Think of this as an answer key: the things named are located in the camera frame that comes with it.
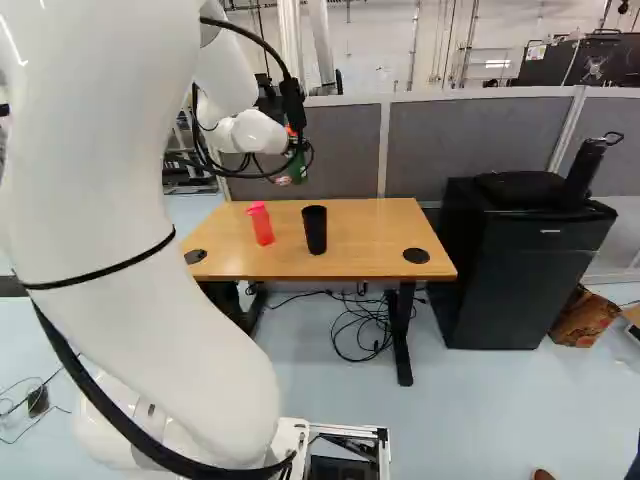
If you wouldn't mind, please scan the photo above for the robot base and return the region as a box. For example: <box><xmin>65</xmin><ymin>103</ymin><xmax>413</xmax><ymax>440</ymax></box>
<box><xmin>265</xmin><ymin>416</ymin><xmax>392</xmax><ymax>480</ymax></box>

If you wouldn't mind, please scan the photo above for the tall black cup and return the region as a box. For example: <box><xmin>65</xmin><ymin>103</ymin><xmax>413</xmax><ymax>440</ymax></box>
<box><xmin>300</xmin><ymin>203</ymin><xmax>330</xmax><ymax>257</ymax></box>

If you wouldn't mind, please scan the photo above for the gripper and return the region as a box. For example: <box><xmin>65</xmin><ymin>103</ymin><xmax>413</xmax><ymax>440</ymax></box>
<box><xmin>278</xmin><ymin>76</ymin><xmax>309</xmax><ymax>136</ymax></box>

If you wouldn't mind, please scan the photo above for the green bottle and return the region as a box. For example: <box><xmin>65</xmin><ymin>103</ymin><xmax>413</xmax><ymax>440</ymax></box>
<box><xmin>289</xmin><ymin>148</ymin><xmax>310</xmax><ymax>187</ymax></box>

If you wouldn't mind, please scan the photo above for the wooden table with black legs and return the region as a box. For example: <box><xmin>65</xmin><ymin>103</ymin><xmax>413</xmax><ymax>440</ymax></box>
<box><xmin>182</xmin><ymin>197</ymin><xmax>459</xmax><ymax>388</ymax></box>

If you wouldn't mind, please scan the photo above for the brown cardboard box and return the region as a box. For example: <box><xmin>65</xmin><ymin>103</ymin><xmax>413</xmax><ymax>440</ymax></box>
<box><xmin>548</xmin><ymin>283</ymin><xmax>624</xmax><ymax>350</ymax></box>

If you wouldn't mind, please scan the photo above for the grey partition panel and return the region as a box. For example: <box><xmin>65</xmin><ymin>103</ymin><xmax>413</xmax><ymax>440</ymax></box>
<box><xmin>548</xmin><ymin>94</ymin><xmax>640</xmax><ymax>199</ymax></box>
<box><xmin>386</xmin><ymin>94</ymin><xmax>576</xmax><ymax>202</ymax></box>
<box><xmin>225</xmin><ymin>101</ymin><xmax>384</xmax><ymax>202</ymax></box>

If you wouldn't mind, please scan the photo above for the black mini fridge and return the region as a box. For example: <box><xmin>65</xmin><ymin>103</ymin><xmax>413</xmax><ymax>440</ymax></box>
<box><xmin>428</xmin><ymin>171</ymin><xmax>620</xmax><ymax>351</ymax></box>

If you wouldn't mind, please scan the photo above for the black floor cable tangle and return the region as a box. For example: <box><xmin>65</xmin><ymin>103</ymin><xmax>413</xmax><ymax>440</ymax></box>
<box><xmin>327</xmin><ymin>288</ymin><xmax>403</xmax><ymax>362</ymax></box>

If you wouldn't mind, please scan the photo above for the black bottle with loop handle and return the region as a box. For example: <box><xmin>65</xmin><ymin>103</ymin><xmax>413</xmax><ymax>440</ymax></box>
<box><xmin>564</xmin><ymin>130</ymin><xmax>625</xmax><ymax>199</ymax></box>

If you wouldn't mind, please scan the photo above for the black bag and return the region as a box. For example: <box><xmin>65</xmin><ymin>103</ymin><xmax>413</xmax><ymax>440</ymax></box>
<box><xmin>473</xmin><ymin>170</ymin><xmax>570</xmax><ymax>202</ymax></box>

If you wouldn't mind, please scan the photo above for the red plastic bottle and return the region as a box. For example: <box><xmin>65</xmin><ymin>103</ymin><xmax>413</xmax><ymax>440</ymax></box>
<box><xmin>245</xmin><ymin>201</ymin><xmax>277</xmax><ymax>247</ymax></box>

